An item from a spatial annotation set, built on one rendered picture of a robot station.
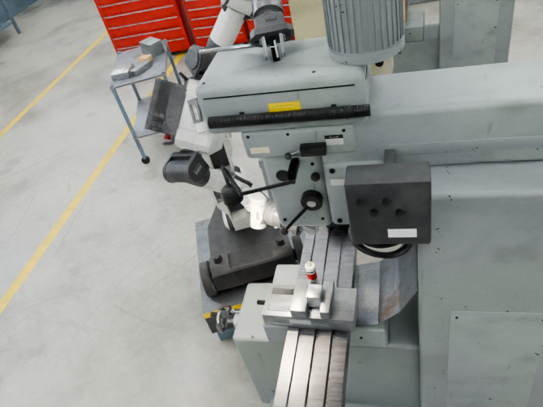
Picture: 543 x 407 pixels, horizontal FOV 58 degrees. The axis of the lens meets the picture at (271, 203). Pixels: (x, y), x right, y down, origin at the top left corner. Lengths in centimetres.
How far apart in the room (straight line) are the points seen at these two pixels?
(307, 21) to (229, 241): 146
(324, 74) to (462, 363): 122
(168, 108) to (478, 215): 116
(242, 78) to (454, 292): 94
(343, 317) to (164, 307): 183
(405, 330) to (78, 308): 241
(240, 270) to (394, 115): 151
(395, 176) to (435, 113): 26
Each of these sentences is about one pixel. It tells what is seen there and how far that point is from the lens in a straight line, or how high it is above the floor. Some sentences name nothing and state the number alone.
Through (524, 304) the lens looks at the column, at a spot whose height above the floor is 110.
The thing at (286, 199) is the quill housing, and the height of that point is 145.
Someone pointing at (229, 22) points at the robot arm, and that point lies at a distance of 184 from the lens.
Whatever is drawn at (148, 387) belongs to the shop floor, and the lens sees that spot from 312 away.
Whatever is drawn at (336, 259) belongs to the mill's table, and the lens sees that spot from 211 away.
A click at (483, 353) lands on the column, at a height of 81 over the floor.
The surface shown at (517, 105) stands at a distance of 139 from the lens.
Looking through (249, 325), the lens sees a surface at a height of 70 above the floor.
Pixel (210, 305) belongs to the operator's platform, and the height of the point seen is 40.
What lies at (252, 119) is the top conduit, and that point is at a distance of 135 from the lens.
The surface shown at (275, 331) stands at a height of 79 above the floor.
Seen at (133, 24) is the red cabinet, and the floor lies 53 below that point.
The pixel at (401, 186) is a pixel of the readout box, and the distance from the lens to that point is 117.
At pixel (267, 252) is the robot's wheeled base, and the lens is 265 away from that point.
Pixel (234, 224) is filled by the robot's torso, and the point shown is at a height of 71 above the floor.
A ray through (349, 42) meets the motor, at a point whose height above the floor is 195.
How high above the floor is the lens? 246
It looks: 40 degrees down
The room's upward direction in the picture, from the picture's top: 15 degrees counter-clockwise
